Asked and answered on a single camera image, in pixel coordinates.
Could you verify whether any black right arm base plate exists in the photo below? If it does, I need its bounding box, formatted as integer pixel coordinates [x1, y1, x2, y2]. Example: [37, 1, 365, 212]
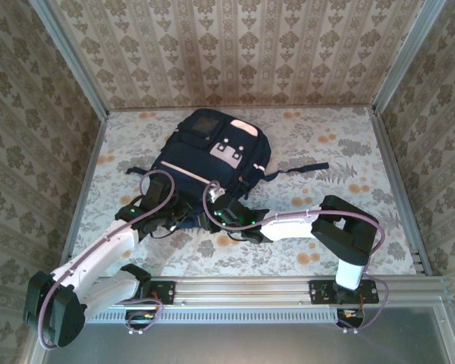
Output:
[309, 279, 380, 306]

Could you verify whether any grey metal shelf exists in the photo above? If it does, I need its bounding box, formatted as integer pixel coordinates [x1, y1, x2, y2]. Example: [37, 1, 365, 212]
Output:
[60, 305, 455, 364]

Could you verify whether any aluminium corner post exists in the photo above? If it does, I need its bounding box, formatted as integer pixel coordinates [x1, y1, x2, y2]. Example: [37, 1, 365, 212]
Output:
[29, 0, 110, 119]
[372, 0, 447, 115]

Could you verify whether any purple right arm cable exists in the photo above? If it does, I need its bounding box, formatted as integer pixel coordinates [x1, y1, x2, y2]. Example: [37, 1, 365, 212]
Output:
[202, 180, 390, 335]

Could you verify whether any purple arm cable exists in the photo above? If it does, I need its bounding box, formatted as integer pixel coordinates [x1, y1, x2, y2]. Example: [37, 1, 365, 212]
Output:
[202, 180, 390, 335]
[37, 169, 175, 350]

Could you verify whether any navy blue backpack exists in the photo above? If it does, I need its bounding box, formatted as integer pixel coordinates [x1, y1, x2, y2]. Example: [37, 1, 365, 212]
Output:
[125, 108, 330, 231]

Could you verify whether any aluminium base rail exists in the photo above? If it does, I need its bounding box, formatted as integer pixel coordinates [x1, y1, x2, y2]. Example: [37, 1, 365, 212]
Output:
[43, 275, 448, 306]

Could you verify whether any aluminium side rail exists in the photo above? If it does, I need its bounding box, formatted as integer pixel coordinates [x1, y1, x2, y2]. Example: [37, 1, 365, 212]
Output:
[370, 108, 435, 277]
[56, 113, 109, 278]

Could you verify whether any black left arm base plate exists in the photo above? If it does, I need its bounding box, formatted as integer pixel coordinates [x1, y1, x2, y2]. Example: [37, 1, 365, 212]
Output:
[147, 281, 177, 306]

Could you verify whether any slotted grey cable duct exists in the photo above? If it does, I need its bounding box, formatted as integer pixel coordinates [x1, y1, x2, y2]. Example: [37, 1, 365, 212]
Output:
[86, 306, 344, 324]

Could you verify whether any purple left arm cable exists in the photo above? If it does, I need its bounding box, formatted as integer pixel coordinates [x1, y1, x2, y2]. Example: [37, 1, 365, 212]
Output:
[37, 169, 175, 350]

